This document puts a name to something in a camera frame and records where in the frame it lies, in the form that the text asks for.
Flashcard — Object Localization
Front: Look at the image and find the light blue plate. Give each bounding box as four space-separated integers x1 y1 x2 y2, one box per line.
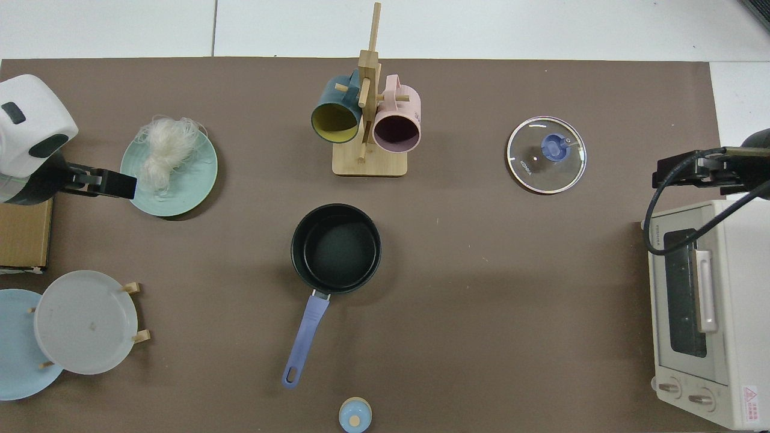
0 289 64 401

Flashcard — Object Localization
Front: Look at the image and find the grey plate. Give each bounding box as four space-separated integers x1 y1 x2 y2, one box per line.
34 270 138 375

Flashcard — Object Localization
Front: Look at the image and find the black pot with blue handle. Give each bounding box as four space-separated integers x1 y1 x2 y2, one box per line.
282 204 382 389

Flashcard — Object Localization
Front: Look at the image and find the pale toaster oven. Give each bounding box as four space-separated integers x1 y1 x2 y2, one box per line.
641 200 770 431

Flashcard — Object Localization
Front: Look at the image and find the green round plate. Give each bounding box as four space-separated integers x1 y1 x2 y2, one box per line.
120 123 218 217

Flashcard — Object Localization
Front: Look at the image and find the glass lid with blue knob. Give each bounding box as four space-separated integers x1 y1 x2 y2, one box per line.
507 116 587 194

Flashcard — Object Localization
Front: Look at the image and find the brown table cloth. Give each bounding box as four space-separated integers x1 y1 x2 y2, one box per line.
0 57 728 433

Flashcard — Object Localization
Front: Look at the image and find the dark blue cup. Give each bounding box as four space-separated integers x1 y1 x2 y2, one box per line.
310 68 365 144

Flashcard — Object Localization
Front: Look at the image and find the white vermicelli bundle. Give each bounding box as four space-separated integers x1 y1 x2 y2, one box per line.
134 115 208 194

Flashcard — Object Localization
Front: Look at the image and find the dark corner object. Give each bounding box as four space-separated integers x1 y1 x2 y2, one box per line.
739 0 770 32

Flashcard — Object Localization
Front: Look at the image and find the pink cup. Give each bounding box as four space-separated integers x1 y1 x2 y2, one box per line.
372 75 422 153

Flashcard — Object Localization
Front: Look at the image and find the wire basket with wooden floor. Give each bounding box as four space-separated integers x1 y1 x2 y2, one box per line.
0 198 54 274

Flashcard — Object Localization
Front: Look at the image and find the wooden plate rack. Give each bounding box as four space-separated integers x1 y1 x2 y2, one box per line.
29 281 151 369

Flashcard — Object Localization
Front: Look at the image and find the small blue round thing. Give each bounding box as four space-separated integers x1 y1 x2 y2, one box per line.
339 397 372 433

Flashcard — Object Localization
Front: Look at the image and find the wooden cup stand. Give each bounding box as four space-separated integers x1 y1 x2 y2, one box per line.
332 2 411 177

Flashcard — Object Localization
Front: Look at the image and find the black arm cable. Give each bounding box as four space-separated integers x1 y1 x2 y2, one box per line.
643 147 770 257

